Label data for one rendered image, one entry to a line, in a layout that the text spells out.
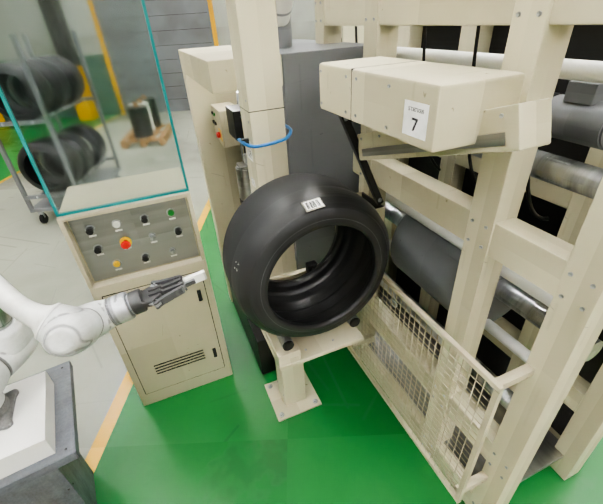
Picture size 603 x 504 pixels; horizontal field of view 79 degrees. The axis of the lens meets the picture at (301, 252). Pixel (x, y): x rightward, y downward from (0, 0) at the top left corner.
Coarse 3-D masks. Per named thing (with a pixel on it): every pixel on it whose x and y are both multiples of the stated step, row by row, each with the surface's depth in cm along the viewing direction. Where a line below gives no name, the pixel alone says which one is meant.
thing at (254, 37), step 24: (240, 0) 108; (264, 0) 111; (240, 24) 111; (264, 24) 114; (240, 48) 115; (264, 48) 117; (240, 72) 122; (264, 72) 121; (240, 96) 130; (264, 96) 124; (264, 120) 128; (264, 168) 137; (288, 264) 164; (288, 384) 205
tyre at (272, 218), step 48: (288, 192) 114; (336, 192) 114; (240, 240) 114; (288, 240) 109; (336, 240) 153; (384, 240) 125; (240, 288) 115; (288, 288) 155; (336, 288) 154; (288, 336) 132
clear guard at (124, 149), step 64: (0, 0) 117; (64, 0) 123; (128, 0) 129; (0, 64) 124; (64, 64) 131; (128, 64) 138; (64, 128) 140; (128, 128) 148; (64, 192) 150; (128, 192) 160
